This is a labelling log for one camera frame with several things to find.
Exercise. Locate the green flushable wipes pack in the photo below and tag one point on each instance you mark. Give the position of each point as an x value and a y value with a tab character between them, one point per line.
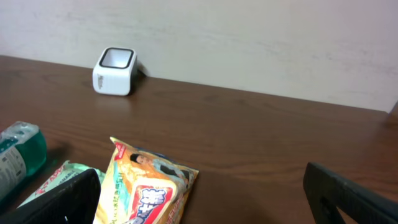
64	173

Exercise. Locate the teal mouthwash bottle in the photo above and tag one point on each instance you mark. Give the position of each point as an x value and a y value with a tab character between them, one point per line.
23	153

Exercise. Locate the white barcode scanner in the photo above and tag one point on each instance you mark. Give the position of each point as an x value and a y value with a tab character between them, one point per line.
114	71

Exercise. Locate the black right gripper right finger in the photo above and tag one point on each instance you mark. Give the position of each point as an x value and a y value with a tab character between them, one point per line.
329	193

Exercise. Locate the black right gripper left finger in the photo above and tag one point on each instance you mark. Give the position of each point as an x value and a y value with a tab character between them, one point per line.
74	201

